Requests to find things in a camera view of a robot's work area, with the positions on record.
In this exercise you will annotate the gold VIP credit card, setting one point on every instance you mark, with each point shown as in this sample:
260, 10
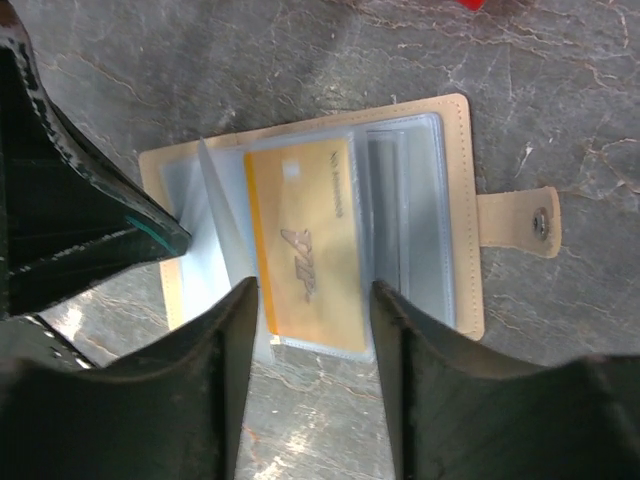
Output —
302, 200

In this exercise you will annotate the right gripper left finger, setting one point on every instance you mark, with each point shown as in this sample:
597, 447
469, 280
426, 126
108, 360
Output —
171, 410

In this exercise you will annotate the beige leather card holder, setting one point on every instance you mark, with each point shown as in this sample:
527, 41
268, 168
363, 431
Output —
422, 223

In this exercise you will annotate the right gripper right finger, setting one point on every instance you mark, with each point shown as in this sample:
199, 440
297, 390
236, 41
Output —
456, 409

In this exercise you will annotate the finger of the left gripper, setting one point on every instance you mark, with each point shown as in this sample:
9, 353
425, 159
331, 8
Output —
70, 219

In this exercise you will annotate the red right plastic bin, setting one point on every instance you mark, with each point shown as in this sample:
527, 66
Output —
473, 5

